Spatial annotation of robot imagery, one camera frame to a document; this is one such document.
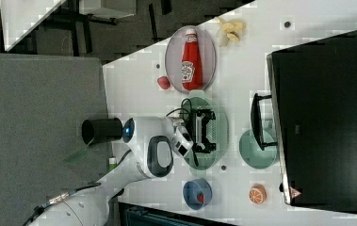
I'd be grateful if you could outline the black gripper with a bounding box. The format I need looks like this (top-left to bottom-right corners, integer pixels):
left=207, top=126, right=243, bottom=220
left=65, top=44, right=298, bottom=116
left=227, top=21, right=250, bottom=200
left=191, top=109, right=217, bottom=153

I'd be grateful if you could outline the green plastic strainer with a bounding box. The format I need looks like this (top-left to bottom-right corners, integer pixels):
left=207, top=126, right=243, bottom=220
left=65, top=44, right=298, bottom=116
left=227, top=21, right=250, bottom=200
left=181, top=89, right=229, bottom=175

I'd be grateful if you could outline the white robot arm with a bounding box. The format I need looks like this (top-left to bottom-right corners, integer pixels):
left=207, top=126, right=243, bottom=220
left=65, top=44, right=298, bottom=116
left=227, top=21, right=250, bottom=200
left=24, top=109, right=217, bottom=226

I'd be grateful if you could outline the green mug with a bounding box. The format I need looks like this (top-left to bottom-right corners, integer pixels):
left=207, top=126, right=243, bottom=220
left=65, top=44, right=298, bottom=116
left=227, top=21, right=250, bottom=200
left=239, top=119, right=278, bottom=170

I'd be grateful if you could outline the blue bowl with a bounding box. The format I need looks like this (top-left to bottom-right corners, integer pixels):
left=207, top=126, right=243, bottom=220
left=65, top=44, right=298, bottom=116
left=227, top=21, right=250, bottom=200
left=183, top=178, right=213, bottom=210

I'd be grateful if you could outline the red ketchup bottle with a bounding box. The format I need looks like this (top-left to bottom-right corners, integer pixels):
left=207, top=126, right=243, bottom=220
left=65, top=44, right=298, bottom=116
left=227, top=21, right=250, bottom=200
left=181, top=28, right=203, bottom=90

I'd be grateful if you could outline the red strawberry in bowl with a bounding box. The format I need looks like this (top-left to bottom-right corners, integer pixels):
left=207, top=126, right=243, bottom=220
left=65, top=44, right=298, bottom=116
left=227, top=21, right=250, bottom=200
left=197, top=193, right=204, bottom=203

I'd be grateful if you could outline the red strawberry beside plate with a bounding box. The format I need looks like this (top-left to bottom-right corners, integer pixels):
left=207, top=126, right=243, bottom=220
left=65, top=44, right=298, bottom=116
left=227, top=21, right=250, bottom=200
left=157, top=76, right=170, bottom=89

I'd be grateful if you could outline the orange slice toy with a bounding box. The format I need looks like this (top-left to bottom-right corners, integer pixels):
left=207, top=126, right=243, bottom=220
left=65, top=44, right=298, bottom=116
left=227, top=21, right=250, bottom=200
left=249, top=185, right=267, bottom=204

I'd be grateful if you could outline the grey round plate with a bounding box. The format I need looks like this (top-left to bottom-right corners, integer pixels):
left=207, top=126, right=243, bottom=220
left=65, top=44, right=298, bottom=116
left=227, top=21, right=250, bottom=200
left=165, top=26, right=216, bottom=93

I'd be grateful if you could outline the lime green object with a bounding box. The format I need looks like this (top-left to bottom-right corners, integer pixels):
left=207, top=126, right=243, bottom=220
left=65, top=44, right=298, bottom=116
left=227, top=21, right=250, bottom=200
left=108, top=157, right=117, bottom=170

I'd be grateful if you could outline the peeled toy banana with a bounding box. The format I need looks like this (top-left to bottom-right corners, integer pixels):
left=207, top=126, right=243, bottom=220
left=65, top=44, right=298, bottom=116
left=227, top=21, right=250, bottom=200
left=215, top=17, right=246, bottom=47

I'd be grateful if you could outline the black toaster oven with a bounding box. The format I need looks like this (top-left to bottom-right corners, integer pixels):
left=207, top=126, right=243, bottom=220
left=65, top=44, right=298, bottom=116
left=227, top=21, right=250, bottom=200
left=251, top=30, right=357, bottom=214

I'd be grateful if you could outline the black cylindrical utensil holder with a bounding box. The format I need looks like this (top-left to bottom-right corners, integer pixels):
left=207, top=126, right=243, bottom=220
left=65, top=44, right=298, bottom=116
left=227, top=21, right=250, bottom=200
left=81, top=118, right=122, bottom=145

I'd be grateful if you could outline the green slotted spatula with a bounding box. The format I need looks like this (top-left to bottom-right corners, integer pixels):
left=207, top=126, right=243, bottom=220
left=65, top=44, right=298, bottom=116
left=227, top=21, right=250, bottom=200
left=64, top=140, right=93, bottom=164

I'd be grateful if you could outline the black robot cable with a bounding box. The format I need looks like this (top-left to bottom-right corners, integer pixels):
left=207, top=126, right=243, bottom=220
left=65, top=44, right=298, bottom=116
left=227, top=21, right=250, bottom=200
left=165, top=97, right=201, bottom=168

